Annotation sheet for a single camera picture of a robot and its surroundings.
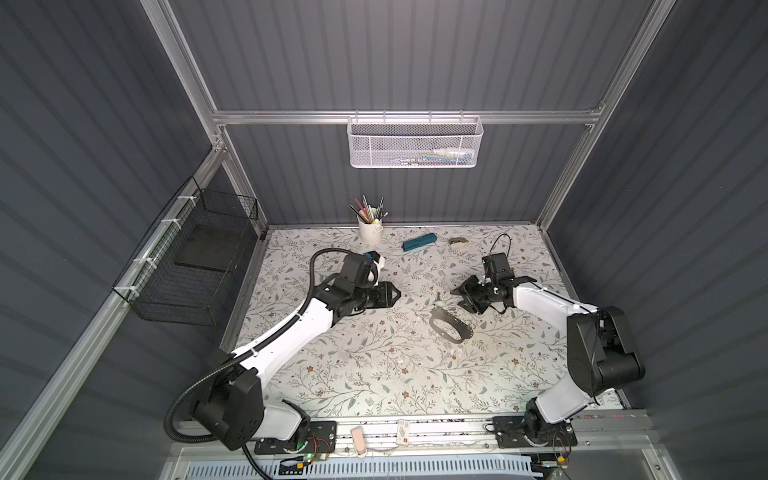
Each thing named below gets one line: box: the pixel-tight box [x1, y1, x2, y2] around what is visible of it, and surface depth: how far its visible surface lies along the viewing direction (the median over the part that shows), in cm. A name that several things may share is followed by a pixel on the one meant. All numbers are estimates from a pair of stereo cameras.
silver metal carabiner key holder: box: [429, 306, 474, 344], surface depth 96 cm
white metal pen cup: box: [357, 215, 384, 245], surface depth 111 cm
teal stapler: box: [402, 233, 437, 252], surface depth 117 cm
